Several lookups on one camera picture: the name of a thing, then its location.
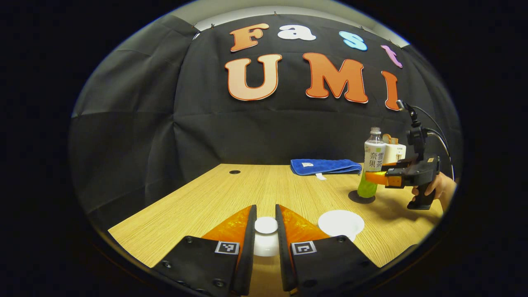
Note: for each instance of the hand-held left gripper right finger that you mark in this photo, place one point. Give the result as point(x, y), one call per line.
point(282, 247)

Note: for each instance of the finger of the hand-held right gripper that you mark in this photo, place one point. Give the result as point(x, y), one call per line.
point(377, 178)
point(396, 166)

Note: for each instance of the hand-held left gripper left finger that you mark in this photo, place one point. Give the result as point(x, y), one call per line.
point(247, 247)

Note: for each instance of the clear water bottle green label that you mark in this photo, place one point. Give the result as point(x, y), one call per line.
point(373, 159)

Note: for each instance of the white teacup lid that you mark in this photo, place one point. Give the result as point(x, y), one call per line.
point(266, 235)

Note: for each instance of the dark round coaster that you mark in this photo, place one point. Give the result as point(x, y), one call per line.
point(355, 199)

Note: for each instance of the white teacup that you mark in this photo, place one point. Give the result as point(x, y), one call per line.
point(340, 222)

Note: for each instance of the white toaster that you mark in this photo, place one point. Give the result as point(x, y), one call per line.
point(397, 152)

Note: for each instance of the brown bread slice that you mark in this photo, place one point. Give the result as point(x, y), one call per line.
point(387, 138)

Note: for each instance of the blue towel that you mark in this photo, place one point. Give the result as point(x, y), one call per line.
point(326, 166)

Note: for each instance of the black backdrop cloth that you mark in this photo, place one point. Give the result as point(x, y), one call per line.
point(247, 132)

